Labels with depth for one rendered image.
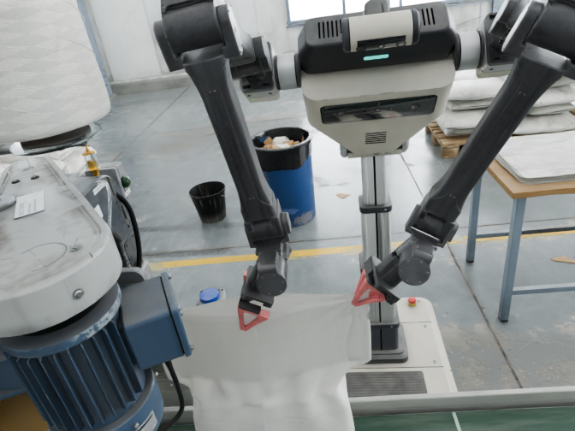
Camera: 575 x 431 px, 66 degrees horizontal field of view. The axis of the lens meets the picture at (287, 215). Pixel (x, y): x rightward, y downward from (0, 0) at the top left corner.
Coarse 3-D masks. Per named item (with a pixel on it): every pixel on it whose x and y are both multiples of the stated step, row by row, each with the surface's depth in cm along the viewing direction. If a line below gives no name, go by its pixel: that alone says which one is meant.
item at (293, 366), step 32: (192, 320) 96; (224, 320) 94; (288, 320) 94; (320, 320) 96; (352, 320) 98; (192, 352) 101; (224, 352) 99; (256, 352) 98; (288, 352) 99; (320, 352) 101; (352, 352) 102; (192, 384) 105; (224, 384) 103; (256, 384) 102; (288, 384) 103; (320, 384) 102; (224, 416) 103; (256, 416) 102; (288, 416) 102; (320, 416) 102; (352, 416) 109
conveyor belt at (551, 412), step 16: (368, 416) 143; (384, 416) 142; (400, 416) 141; (416, 416) 141; (432, 416) 140; (448, 416) 139; (464, 416) 139; (480, 416) 138; (496, 416) 137; (512, 416) 137; (528, 416) 136; (544, 416) 135; (560, 416) 135
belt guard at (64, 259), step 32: (32, 160) 85; (0, 192) 72; (32, 192) 70; (64, 192) 68; (0, 224) 60; (32, 224) 59; (64, 224) 58; (96, 224) 57; (0, 256) 52; (32, 256) 52; (64, 256) 50; (96, 256) 50; (0, 288) 46; (32, 288) 46; (64, 288) 47; (96, 288) 50; (0, 320) 46; (32, 320) 47; (64, 320) 48
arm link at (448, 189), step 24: (528, 24) 57; (504, 48) 60; (528, 48) 61; (528, 72) 60; (552, 72) 59; (504, 96) 64; (528, 96) 62; (480, 120) 71; (504, 120) 65; (480, 144) 69; (504, 144) 68; (456, 168) 74; (480, 168) 72; (432, 192) 80; (456, 192) 76; (432, 216) 82; (456, 216) 79
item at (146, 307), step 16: (128, 288) 63; (144, 288) 63; (160, 288) 62; (128, 304) 60; (144, 304) 59; (160, 304) 59; (176, 304) 58; (128, 320) 57; (144, 320) 57; (160, 320) 58; (176, 320) 58; (128, 336) 57; (144, 336) 58; (160, 336) 59; (176, 336) 60; (128, 352) 59; (144, 352) 59; (160, 352) 60; (176, 352) 61; (144, 368) 60
